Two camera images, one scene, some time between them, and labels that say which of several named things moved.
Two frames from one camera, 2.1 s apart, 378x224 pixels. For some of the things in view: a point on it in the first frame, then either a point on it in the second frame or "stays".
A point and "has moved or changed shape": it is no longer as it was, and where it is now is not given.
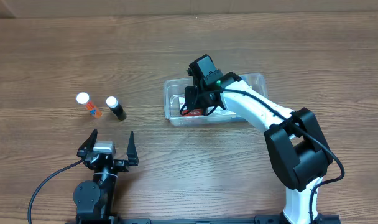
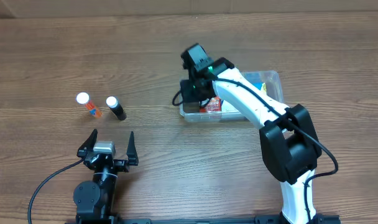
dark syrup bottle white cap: [115, 107] stays
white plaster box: [220, 111] has moved or changed shape
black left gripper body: [106, 160] stays
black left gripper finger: [132, 152] stays
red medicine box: [193, 112] has moved or changed shape
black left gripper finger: [88, 145] stays
